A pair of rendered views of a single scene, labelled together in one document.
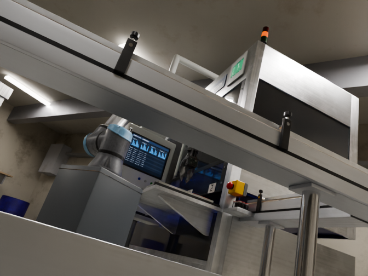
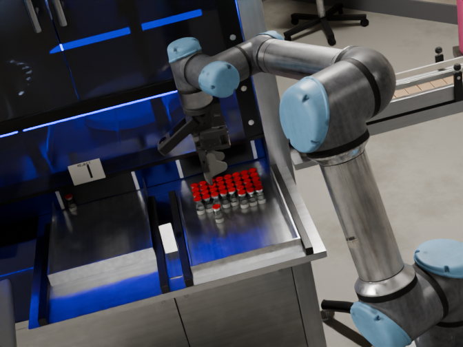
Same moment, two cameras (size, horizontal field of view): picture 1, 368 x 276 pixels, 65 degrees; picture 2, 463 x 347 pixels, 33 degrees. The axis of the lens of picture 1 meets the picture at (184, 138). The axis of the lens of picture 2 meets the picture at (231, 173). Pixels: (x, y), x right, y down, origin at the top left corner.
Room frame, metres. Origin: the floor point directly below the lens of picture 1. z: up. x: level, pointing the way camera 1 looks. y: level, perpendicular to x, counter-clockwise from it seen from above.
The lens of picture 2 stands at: (1.25, 1.50, 1.99)
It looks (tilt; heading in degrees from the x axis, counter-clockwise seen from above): 31 degrees down; 285
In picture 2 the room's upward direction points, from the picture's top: 13 degrees counter-clockwise
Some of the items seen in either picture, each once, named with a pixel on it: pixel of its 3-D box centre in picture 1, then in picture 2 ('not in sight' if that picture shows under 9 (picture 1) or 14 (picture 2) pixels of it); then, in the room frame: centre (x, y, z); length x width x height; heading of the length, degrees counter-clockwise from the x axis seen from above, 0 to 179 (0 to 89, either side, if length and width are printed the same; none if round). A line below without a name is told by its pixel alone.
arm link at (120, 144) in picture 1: (115, 141); (444, 277); (1.21, 0.28, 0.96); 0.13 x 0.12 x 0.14; 43
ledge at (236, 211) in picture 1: (241, 213); (311, 150); (1.52, -0.40, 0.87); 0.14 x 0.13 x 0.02; 108
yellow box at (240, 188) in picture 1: (237, 188); not in sight; (1.53, -0.36, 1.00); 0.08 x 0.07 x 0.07; 108
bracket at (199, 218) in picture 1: (183, 214); not in sight; (1.63, -0.12, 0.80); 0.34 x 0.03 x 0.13; 108
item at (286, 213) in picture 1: (294, 206); (390, 96); (1.30, -0.58, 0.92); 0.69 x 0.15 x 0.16; 18
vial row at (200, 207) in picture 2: not in sight; (229, 197); (1.72, -0.14, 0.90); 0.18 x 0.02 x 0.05; 17
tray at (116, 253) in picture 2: not in sight; (100, 228); (2.05, -0.06, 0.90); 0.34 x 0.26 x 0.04; 108
